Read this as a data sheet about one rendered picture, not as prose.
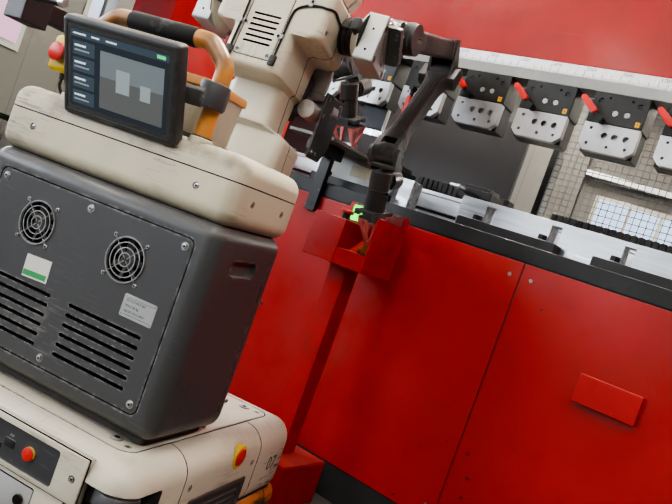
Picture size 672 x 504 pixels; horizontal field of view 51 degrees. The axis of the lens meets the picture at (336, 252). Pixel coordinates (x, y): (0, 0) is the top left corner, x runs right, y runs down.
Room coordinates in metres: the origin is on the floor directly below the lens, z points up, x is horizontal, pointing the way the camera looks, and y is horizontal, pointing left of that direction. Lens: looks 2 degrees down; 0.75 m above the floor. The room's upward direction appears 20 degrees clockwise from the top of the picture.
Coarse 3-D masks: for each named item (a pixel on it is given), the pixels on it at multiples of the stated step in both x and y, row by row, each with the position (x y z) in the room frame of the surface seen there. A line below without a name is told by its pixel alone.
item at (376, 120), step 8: (368, 112) 2.39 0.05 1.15; (376, 112) 2.38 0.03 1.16; (384, 112) 2.36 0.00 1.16; (368, 120) 2.39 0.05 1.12; (376, 120) 2.37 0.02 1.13; (384, 120) 2.35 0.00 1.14; (368, 128) 2.39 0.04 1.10; (376, 128) 2.36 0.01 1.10; (384, 128) 2.37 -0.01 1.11; (376, 136) 2.37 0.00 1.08
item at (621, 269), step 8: (592, 256) 1.83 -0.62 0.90; (592, 264) 1.82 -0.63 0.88; (600, 264) 1.81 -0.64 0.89; (608, 264) 1.80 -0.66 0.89; (616, 264) 1.79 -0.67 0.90; (616, 272) 1.79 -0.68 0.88; (624, 272) 1.78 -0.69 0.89; (632, 272) 1.77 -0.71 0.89; (640, 272) 1.76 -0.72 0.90; (648, 272) 1.75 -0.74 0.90; (640, 280) 1.75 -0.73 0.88; (648, 280) 1.74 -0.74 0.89; (656, 280) 1.73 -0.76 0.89; (664, 280) 1.73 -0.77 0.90
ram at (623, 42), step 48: (384, 0) 2.41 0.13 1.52; (432, 0) 2.30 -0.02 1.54; (480, 0) 2.21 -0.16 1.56; (528, 0) 2.12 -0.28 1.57; (576, 0) 2.04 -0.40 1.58; (624, 0) 1.96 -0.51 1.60; (480, 48) 2.18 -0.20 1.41; (528, 48) 2.09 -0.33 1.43; (576, 48) 2.01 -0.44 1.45; (624, 48) 1.94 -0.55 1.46
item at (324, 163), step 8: (328, 152) 2.22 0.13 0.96; (336, 152) 2.25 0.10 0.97; (344, 152) 2.28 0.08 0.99; (320, 160) 2.26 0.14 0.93; (328, 160) 2.24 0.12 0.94; (336, 160) 2.26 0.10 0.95; (320, 168) 2.25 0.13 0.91; (328, 168) 2.24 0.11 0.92; (320, 176) 2.25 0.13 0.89; (328, 176) 2.25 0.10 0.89; (312, 184) 2.26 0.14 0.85; (320, 184) 2.24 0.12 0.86; (312, 192) 2.25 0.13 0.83; (320, 192) 2.24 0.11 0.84; (312, 200) 2.25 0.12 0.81; (312, 208) 2.24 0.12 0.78
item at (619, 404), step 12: (576, 384) 1.71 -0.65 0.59; (588, 384) 1.69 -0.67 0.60; (600, 384) 1.68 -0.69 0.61; (576, 396) 1.70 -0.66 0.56; (588, 396) 1.68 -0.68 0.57; (600, 396) 1.67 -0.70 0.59; (612, 396) 1.66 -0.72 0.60; (624, 396) 1.64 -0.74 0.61; (636, 396) 1.63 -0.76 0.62; (600, 408) 1.67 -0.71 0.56; (612, 408) 1.65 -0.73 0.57; (624, 408) 1.64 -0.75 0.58; (636, 408) 1.62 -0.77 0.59; (624, 420) 1.63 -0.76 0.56; (636, 420) 1.63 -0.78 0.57
